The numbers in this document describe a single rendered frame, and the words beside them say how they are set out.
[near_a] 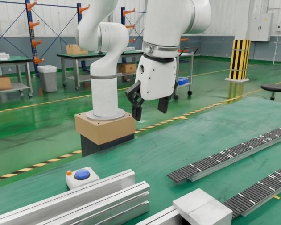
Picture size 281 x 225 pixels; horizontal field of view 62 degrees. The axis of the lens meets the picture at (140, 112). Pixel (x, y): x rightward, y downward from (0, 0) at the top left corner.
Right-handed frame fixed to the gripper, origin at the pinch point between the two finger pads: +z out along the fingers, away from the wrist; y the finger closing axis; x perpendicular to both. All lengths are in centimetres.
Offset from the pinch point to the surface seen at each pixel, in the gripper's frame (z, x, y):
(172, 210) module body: 14.5, -19.1, -6.3
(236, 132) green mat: 29, 4, 65
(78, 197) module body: 19.4, -0.9, -20.8
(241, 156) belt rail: 24.2, -11.1, 42.3
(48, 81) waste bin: 180, 456, 120
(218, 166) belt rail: 24.6, -9.7, 29.1
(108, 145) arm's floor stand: 37, 33, 10
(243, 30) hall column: 40, 296, 574
